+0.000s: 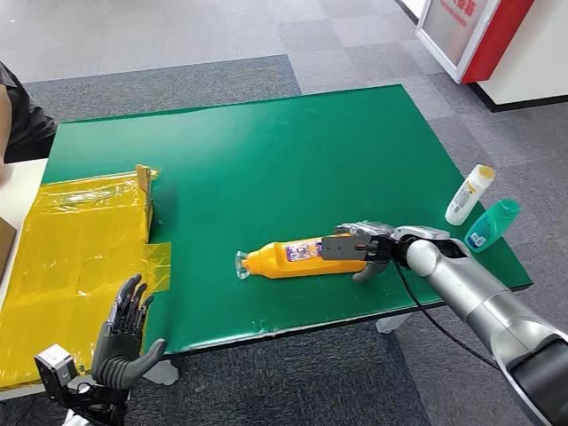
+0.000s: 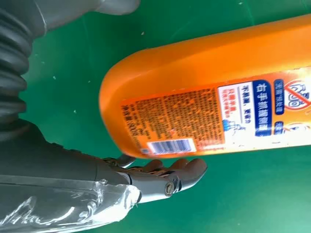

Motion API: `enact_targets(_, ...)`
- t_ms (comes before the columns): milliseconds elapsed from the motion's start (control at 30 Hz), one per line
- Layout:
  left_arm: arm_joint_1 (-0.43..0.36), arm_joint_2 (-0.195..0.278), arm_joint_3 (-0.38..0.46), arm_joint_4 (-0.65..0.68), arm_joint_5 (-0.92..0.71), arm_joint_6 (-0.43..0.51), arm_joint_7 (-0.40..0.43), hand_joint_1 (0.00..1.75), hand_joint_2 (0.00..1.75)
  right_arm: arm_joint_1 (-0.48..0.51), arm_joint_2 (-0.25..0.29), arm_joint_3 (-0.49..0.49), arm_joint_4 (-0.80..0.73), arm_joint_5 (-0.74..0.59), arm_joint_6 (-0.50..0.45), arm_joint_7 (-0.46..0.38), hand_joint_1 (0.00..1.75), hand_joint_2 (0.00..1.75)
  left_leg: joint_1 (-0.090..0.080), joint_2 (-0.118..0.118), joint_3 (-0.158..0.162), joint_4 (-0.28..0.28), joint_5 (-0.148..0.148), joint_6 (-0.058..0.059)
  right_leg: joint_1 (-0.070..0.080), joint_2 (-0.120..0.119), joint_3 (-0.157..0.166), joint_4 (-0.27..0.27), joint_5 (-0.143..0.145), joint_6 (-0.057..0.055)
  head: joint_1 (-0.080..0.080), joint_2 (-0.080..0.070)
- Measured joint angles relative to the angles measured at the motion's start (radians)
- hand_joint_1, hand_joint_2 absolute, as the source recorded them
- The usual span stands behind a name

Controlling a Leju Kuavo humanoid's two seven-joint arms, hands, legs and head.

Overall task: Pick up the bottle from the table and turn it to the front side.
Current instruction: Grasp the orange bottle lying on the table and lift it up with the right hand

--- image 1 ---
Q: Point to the brown cardboard piece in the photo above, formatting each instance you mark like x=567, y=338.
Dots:
x=5, y=244

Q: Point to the white bottle with yellow cap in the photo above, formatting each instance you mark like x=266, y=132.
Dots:
x=467, y=197

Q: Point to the white table foot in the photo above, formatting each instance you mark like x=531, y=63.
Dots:
x=392, y=323
x=161, y=373

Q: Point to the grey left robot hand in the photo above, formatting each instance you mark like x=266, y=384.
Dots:
x=116, y=358

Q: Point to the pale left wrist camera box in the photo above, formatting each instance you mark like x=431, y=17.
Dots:
x=56, y=367

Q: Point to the red and white sign stand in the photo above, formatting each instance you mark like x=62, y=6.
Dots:
x=479, y=35

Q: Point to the yellow tape-wrapped cardboard box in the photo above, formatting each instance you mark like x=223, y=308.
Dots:
x=66, y=258

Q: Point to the white side table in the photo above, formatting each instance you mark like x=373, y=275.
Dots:
x=17, y=188

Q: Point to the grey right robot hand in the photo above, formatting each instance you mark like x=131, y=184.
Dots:
x=344, y=247

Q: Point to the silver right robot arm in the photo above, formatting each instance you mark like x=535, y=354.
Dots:
x=483, y=294

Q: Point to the orange bottle with clear cap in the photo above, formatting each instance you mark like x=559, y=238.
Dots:
x=284, y=259

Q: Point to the teal translucent bottle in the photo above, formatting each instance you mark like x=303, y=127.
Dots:
x=490, y=226

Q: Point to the green table mat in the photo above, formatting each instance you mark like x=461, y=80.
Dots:
x=284, y=176

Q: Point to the white cabinet with black base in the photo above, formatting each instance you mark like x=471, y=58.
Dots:
x=532, y=53

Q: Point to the person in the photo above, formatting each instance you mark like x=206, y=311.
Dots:
x=24, y=123

